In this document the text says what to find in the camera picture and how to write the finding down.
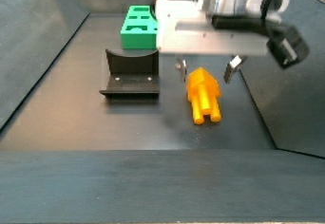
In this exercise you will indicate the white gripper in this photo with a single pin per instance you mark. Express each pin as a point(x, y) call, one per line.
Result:
point(186, 33)

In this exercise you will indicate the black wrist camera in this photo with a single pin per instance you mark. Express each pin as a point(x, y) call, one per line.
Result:
point(285, 41)

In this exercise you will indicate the yellow three prong object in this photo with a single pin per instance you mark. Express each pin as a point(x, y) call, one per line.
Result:
point(203, 94)

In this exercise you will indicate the green insertion board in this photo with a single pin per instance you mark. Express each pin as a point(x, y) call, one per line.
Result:
point(140, 28)

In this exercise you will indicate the black curved fixture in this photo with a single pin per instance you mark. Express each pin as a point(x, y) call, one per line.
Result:
point(134, 75)

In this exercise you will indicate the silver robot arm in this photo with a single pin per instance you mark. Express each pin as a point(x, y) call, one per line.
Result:
point(267, 9)

